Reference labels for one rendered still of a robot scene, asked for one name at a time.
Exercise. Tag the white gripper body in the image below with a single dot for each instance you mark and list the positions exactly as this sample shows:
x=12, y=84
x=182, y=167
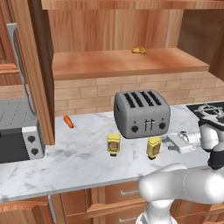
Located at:
x=183, y=145

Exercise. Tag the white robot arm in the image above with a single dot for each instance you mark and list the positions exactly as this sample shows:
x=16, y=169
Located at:
x=186, y=183

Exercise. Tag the yellow mustard bottle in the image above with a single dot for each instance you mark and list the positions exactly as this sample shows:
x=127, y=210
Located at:
x=153, y=147
x=113, y=144

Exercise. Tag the wooden base cabinet door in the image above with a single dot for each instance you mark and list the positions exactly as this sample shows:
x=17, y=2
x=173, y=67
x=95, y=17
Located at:
x=20, y=214

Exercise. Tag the grey four-slot toaster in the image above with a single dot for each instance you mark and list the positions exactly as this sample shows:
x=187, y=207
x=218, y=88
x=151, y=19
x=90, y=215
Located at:
x=142, y=115

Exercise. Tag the black hob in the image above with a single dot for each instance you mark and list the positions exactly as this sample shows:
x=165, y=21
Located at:
x=205, y=109

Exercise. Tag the wooden drawer front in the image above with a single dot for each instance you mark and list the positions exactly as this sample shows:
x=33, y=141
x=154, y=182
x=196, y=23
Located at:
x=122, y=215
x=122, y=191

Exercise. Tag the yellow food item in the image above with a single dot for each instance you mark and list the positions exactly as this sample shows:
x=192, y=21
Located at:
x=138, y=50

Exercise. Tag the orange carrot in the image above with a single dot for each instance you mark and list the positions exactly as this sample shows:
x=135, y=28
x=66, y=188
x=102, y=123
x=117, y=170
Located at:
x=68, y=121

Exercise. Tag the grey toaster oven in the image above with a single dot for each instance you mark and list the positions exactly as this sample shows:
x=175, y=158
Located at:
x=17, y=134

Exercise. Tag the open wooden wall cabinet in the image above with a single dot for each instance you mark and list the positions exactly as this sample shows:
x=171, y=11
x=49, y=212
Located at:
x=122, y=62

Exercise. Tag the closed wooden wall cabinet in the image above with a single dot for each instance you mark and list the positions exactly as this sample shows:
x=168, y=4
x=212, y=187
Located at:
x=7, y=43

